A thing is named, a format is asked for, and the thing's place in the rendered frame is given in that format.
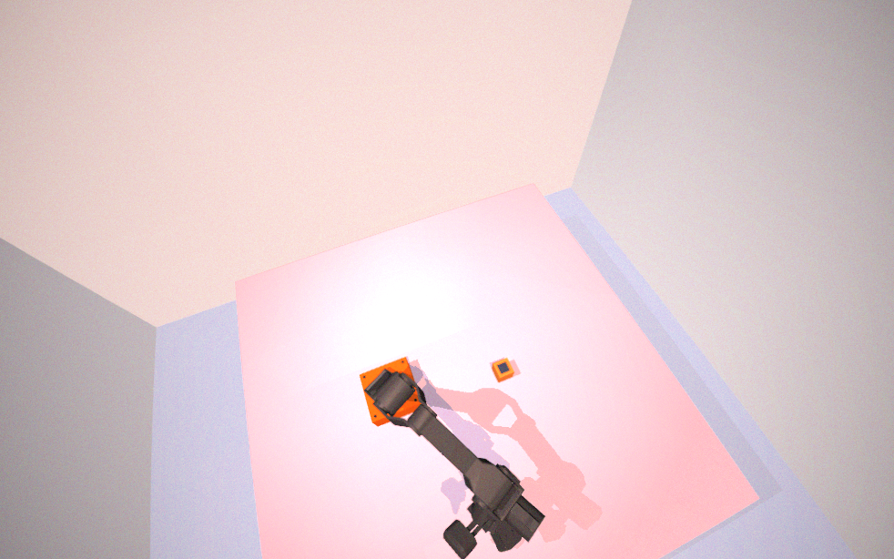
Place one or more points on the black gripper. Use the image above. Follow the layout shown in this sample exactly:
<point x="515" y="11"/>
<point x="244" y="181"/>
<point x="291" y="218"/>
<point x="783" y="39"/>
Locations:
<point x="460" y="538"/>

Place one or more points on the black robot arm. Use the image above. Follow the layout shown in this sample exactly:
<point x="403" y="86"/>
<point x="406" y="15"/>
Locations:
<point x="495" y="488"/>

